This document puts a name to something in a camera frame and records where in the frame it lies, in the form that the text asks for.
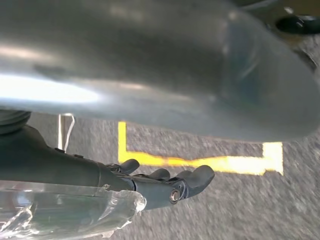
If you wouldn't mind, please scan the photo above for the yellow floor tape square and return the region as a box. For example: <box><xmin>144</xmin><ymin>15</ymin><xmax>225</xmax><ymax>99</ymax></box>
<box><xmin>118</xmin><ymin>121</ymin><xmax>284</xmax><ymax>176</ymax></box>

